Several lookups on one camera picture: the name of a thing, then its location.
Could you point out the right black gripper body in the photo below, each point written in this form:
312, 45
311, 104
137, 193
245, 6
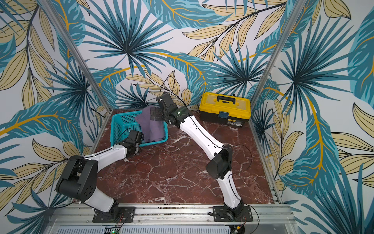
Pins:
159, 114

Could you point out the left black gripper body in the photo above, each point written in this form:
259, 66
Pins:
137, 150

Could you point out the teal plastic basket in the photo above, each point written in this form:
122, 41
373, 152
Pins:
123, 123

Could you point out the purple long pants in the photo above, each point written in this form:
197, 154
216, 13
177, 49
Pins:
152, 130

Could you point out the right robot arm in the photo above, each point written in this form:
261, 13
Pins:
219, 154

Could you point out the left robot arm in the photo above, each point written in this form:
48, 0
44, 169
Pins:
79, 177

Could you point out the yellow black toolbox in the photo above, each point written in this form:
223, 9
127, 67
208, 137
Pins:
225, 110

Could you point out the left aluminium frame post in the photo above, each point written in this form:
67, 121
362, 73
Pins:
57, 21

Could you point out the aluminium frame post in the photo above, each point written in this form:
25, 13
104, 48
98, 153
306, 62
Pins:
57, 21
289, 24

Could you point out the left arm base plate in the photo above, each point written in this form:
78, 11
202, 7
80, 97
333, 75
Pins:
114, 215

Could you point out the right aluminium frame post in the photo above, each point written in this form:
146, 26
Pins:
289, 24

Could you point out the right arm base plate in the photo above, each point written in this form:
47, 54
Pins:
225, 214

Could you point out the front aluminium rail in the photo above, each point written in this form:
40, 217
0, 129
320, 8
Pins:
175, 219

